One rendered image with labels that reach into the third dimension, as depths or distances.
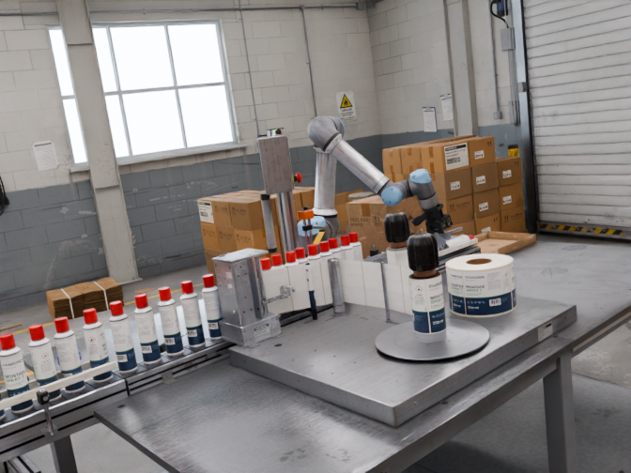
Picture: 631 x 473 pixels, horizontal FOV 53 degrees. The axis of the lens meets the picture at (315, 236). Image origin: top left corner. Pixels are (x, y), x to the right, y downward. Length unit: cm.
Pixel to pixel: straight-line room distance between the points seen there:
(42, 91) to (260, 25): 273
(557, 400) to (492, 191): 454
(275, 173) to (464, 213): 409
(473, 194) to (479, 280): 429
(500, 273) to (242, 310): 76
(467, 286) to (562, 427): 47
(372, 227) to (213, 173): 512
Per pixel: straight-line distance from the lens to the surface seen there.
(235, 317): 191
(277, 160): 213
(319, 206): 267
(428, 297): 169
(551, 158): 698
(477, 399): 156
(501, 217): 650
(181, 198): 766
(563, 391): 195
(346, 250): 229
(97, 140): 734
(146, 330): 189
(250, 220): 550
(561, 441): 201
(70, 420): 183
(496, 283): 192
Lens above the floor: 151
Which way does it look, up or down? 10 degrees down
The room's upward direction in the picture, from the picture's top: 8 degrees counter-clockwise
